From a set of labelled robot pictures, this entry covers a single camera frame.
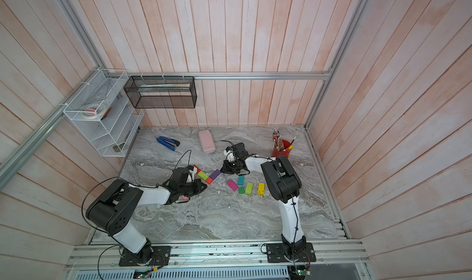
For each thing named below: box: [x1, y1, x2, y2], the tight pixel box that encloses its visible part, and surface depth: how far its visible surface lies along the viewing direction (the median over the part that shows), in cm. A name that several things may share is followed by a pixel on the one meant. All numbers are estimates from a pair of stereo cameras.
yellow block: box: [257, 182, 265, 196], surface depth 94 cm
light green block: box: [245, 181, 254, 195], surface depth 94 cm
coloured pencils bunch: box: [271, 129, 297, 152], surface depth 95 cm
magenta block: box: [226, 179, 239, 191], surface depth 96 cm
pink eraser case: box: [198, 129, 216, 154], surface depth 113 cm
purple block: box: [209, 168, 221, 180], surface depth 100 cm
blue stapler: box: [156, 135, 181, 152], surface depth 113 cm
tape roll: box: [81, 103, 107, 120], surface depth 75 cm
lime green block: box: [197, 170, 209, 182], surface depth 98 cm
